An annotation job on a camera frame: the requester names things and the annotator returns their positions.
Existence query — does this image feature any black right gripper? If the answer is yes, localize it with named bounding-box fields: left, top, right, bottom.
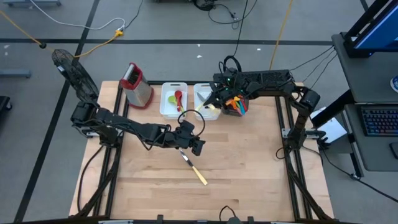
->
left=203, top=81, right=250, bottom=107

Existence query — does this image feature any red silicone spatula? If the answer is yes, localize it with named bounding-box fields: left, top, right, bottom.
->
left=238, top=96, right=249, bottom=113

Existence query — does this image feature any red silicone spoon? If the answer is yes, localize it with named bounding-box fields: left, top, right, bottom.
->
left=174, top=90, right=184, bottom=113

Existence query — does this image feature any green silicone spoon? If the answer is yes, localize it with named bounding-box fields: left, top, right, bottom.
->
left=168, top=95, right=187, bottom=118

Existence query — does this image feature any grey translucent plastic bin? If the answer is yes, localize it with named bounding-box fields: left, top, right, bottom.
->
left=221, top=96, right=250, bottom=118

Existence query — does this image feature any white plastic bin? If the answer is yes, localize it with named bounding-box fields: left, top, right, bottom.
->
left=159, top=82, right=188, bottom=121
left=193, top=83, right=221, bottom=121

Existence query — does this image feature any black perforated box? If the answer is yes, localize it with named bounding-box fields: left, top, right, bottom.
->
left=213, top=69, right=295, bottom=83

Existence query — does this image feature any black floor fan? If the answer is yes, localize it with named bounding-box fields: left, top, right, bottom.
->
left=51, top=49, right=100, bottom=105

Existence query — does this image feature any white paper sheet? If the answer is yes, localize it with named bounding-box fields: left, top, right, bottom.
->
left=310, top=106, right=348, bottom=144

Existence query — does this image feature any grey computer cart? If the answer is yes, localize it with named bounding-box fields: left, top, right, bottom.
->
left=312, top=30, right=398, bottom=178

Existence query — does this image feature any black backlit keyboard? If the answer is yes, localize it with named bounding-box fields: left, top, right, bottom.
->
left=362, top=107, right=398, bottom=135

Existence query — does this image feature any black computer monitor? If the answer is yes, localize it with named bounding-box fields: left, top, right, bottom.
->
left=343, top=0, right=398, bottom=59

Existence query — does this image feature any grey metal floor base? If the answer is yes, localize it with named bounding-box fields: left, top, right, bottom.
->
left=2, top=0, right=62, bottom=7
left=0, top=69, right=32, bottom=80

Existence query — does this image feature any black computer mouse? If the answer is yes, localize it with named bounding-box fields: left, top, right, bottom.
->
left=388, top=141, right=398, bottom=160

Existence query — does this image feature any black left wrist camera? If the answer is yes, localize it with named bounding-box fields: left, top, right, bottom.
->
left=179, top=120, right=197, bottom=137

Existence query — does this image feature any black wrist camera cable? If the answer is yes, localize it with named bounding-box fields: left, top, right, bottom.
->
left=177, top=109, right=206, bottom=138

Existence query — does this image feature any black looped cable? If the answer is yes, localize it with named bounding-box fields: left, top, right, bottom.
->
left=222, top=55, right=243, bottom=74

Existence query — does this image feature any red handled metal box grater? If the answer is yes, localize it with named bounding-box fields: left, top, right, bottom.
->
left=119, top=62, right=154, bottom=110

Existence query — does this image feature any thin black cable loop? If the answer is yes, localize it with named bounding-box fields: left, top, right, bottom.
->
left=218, top=205, right=242, bottom=224

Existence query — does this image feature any black cable tangle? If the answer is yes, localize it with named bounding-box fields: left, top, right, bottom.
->
left=192, top=0, right=259, bottom=30

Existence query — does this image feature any yellow hanging cable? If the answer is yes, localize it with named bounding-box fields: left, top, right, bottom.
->
left=269, top=0, right=295, bottom=71

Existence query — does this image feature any yellow extension cable with plug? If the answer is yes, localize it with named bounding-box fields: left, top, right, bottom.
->
left=0, top=9, right=124, bottom=60

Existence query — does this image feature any white cable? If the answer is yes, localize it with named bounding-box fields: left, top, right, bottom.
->
left=29, top=0, right=126, bottom=32

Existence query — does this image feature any black floor cable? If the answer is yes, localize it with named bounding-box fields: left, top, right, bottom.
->
left=322, top=148, right=397, bottom=200

